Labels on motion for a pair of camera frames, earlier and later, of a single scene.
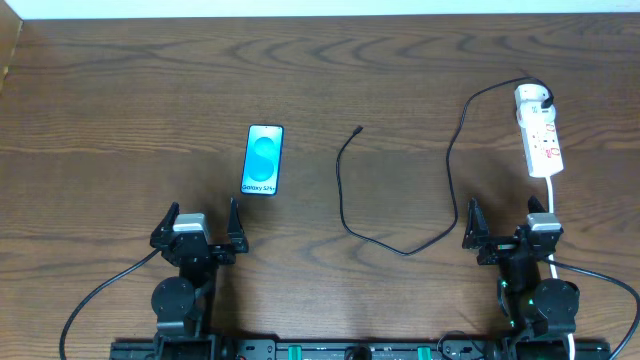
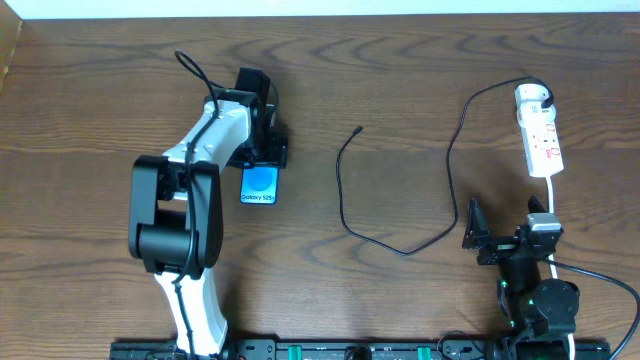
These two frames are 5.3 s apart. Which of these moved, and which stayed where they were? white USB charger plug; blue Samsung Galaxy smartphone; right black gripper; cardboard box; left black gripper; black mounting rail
Moved: blue Samsung Galaxy smartphone; left black gripper
Stayed: cardboard box; right black gripper; white USB charger plug; black mounting rail
